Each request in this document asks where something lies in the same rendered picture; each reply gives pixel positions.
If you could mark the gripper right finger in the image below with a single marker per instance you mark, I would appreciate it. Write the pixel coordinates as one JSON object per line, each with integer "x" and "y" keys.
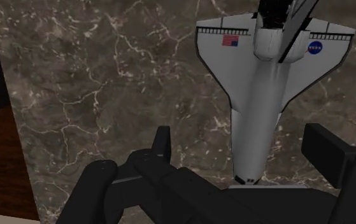
{"x": 339, "y": 155}

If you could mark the white space shuttle toy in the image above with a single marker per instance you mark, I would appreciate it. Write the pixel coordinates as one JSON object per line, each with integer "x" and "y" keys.
{"x": 258, "y": 93}

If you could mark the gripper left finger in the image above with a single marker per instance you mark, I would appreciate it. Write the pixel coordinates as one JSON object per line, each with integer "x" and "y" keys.
{"x": 146, "y": 180}

